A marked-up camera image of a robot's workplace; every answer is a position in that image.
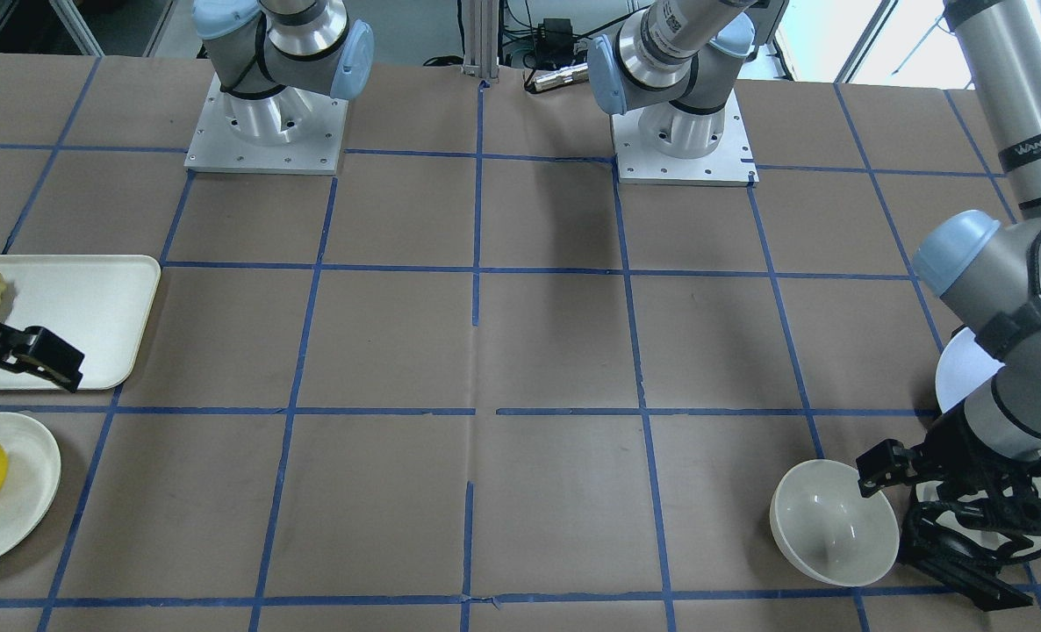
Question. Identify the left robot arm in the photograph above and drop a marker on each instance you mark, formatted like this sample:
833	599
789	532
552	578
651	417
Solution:
986	272

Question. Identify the aluminium frame post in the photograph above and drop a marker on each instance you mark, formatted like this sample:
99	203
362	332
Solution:
480	23

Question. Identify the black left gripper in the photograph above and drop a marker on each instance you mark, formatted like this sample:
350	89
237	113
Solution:
952	445

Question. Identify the cream round plate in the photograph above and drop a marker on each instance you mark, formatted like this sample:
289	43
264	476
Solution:
31	478

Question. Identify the cream white bowl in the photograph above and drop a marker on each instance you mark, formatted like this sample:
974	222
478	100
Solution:
827	530

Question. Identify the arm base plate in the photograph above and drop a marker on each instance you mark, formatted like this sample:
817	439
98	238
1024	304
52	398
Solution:
296	132
660	145

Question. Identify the white rectangular tray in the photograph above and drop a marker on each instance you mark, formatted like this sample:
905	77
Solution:
97	303

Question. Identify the light blue plate in rack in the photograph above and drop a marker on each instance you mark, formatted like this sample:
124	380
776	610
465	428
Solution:
962	367

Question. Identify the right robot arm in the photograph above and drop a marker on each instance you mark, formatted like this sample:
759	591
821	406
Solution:
284	75

